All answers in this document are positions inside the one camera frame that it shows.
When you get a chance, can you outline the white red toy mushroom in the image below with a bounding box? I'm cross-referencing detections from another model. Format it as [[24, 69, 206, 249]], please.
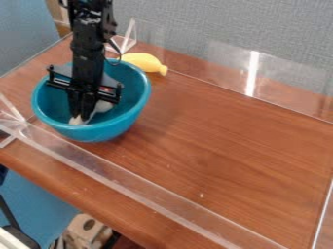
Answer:
[[70, 100, 114, 125]]

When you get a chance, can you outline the beige block with hole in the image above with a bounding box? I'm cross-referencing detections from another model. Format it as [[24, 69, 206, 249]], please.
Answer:
[[64, 213, 114, 249]]

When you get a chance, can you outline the front clear acrylic barrier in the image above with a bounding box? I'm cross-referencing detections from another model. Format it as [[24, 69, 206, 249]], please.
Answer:
[[16, 123, 286, 249]]

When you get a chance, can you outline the clear acrylic triangular bracket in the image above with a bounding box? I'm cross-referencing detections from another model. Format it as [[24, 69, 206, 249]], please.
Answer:
[[106, 18, 137, 54]]

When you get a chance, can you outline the black cable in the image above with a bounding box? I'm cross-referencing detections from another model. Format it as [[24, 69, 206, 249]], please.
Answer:
[[103, 38, 123, 67]]

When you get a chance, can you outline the rear clear acrylic barrier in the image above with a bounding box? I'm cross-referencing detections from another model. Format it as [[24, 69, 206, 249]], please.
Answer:
[[166, 40, 333, 124]]

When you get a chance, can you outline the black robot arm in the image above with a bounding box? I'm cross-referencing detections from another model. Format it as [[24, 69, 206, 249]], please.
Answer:
[[47, 0, 123, 122]]

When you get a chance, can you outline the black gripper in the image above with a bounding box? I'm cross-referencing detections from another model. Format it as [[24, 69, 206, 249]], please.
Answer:
[[47, 64, 125, 120]]

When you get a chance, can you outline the clear acrylic barrier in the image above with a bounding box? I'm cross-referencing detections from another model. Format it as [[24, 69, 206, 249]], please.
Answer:
[[166, 40, 333, 124], [16, 123, 286, 249]]

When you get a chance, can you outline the yellow toy banana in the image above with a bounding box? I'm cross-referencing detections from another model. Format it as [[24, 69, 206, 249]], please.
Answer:
[[122, 53, 167, 76]]

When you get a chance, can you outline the left clear acrylic bracket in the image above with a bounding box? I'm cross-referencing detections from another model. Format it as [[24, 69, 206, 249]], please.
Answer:
[[0, 93, 27, 149]]

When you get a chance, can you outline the blue plastic bowl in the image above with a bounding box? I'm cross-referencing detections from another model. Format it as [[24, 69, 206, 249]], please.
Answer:
[[31, 58, 151, 143]]

